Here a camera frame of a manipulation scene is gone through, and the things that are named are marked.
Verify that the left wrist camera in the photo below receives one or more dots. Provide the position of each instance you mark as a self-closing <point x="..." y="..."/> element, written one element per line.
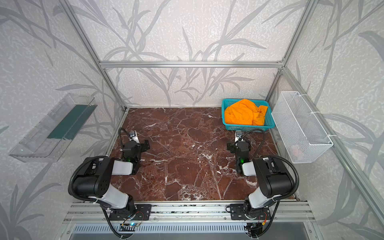
<point x="133" y="136"/>

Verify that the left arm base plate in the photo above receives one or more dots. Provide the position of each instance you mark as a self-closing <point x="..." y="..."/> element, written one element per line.
<point x="141" y="212"/>

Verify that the small circuit board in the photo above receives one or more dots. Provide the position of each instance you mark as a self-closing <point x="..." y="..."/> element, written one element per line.
<point x="131" y="225"/>

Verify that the teal plastic basket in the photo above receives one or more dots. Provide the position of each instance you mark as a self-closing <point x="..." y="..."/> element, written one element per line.
<point x="269" y="121"/>

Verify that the white wire mesh basket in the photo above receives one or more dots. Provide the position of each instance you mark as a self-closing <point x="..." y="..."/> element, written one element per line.
<point x="298" y="124"/>

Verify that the clear acrylic wall shelf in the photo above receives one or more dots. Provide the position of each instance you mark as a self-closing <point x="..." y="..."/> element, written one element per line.
<point x="49" y="139"/>

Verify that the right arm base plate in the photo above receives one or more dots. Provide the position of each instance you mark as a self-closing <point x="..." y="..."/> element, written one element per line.
<point x="246" y="212"/>

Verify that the aluminium mounting rail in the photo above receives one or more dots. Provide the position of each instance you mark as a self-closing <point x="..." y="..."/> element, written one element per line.
<point x="188" y="212"/>

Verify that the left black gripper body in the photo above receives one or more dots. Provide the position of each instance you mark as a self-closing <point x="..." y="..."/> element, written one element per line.
<point x="139" y="145"/>

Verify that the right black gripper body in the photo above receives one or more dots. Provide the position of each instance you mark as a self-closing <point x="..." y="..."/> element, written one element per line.
<point x="237" y="145"/>

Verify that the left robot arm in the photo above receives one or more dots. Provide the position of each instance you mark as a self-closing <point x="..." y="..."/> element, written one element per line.
<point x="91" y="181"/>

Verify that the orange drawstring shorts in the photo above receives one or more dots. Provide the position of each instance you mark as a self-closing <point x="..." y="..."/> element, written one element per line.
<point x="245" y="112"/>

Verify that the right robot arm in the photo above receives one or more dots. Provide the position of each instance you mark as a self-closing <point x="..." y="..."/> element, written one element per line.
<point x="277" y="178"/>

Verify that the pink object in wire basket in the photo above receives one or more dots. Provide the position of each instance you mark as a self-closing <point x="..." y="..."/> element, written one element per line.
<point x="296" y="151"/>

